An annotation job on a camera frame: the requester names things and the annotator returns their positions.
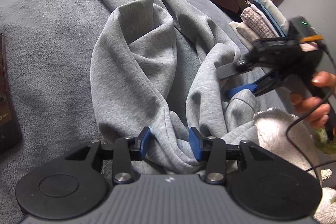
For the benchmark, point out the folded white top garment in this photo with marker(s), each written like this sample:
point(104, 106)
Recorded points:
point(276, 14)

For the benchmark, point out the folded pink tweed garment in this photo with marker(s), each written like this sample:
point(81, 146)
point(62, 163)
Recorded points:
point(255, 21)

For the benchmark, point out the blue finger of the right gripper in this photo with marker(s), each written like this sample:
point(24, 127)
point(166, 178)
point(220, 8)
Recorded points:
point(231, 92)

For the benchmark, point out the dark phone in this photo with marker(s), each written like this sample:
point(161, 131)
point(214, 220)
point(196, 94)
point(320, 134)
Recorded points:
point(10, 131)

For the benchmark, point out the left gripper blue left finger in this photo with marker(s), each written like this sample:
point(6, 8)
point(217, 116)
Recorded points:
point(126, 150)

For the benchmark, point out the grey sweatpants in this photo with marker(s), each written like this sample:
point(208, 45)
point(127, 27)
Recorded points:
point(154, 65)

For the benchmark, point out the folded blue garment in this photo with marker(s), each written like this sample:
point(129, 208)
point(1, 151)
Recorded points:
point(268, 18)

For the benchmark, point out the white fleece sleeve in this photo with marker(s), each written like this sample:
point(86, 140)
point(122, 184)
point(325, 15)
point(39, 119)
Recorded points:
point(271, 130)

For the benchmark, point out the operator right hand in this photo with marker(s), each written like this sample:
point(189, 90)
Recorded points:
point(318, 118)

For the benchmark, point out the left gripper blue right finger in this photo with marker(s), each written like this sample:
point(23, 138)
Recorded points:
point(212, 151)

